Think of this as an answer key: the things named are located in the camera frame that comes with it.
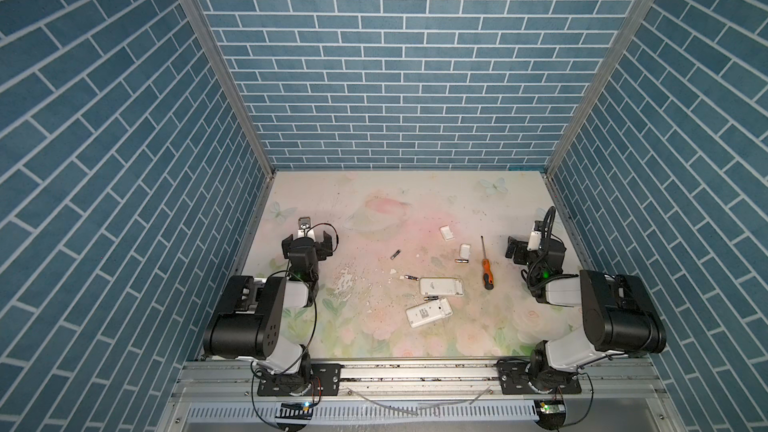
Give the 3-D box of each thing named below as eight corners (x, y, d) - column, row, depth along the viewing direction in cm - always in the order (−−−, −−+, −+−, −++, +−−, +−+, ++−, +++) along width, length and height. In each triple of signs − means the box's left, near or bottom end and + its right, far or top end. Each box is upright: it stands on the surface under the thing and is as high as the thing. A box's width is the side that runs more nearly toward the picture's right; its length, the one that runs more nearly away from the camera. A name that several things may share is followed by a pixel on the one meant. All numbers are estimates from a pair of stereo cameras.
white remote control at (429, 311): (410, 328, 84) (411, 326, 82) (405, 311, 87) (405, 309, 86) (453, 314, 87) (454, 312, 85) (446, 298, 90) (447, 296, 88)
